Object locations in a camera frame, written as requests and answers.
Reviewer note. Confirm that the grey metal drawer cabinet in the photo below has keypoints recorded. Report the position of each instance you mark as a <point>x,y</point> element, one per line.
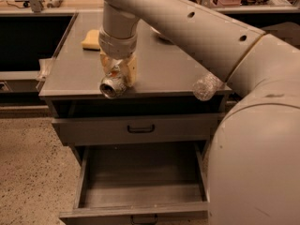
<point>163,85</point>

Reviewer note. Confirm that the black upper drawer handle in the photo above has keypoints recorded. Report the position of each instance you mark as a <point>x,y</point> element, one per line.
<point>137,130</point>

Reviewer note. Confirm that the yellow sponge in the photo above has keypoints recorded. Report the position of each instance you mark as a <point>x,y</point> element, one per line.
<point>91,40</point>

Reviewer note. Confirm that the clear plastic water bottle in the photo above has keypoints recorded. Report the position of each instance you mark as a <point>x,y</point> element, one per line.
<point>205,87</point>

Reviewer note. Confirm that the green white 7up can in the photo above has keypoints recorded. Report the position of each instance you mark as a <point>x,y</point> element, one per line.
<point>113,86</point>

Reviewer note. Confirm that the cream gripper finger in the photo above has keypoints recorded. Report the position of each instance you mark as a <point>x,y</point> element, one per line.
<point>129,70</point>
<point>107,63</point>

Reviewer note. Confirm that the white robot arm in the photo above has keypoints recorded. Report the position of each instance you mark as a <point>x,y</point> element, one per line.
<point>254,160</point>

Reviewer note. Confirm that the white bowl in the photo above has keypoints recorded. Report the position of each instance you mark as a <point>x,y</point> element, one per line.
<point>159,35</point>

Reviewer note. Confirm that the black drawer handle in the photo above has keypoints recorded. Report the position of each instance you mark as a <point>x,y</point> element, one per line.
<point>144,220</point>
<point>137,130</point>

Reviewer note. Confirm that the closed grey upper drawer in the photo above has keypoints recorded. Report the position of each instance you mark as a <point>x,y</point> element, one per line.
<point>113,130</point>

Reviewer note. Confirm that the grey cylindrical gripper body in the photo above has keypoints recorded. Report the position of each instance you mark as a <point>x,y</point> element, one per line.
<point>117,47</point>

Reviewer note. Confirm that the black middle drawer handle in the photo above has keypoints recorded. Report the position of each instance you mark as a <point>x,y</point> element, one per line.
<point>144,220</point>

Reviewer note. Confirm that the open grey middle drawer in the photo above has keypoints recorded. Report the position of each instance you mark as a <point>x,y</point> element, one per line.
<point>143,179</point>

